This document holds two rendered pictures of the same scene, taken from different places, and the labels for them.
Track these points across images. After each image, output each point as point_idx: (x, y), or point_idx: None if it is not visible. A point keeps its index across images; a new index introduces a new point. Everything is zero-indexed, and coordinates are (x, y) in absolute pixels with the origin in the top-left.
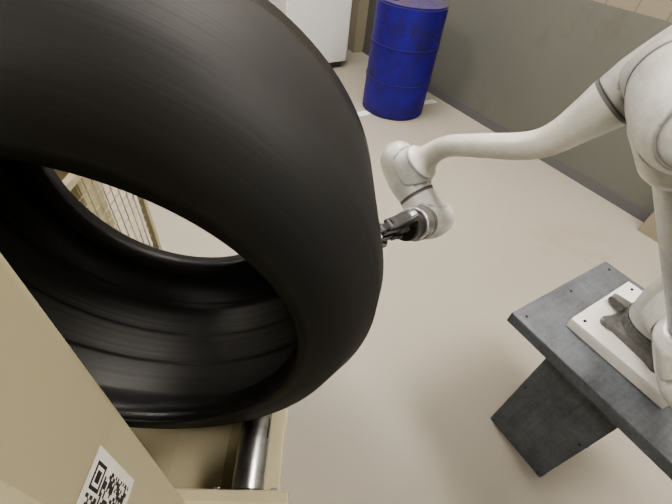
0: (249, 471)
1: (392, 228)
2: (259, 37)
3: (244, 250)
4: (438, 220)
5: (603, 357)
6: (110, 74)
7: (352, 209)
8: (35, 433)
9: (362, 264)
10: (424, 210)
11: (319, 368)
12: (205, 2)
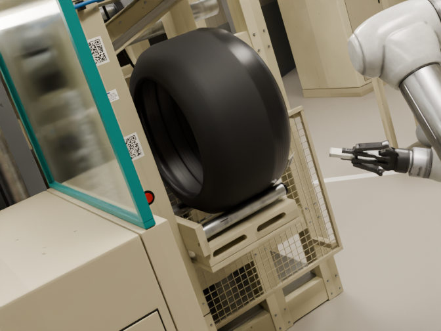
0: (203, 224)
1: (356, 149)
2: (199, 48)
3: (175, 99)
4: (434, 159)
5: None
6: (158, 60)
7: (199, 89)
8: (123, 113)
9: (205, 108)
10: (417, 149)
11: (207, 158)
12: (190, 43)
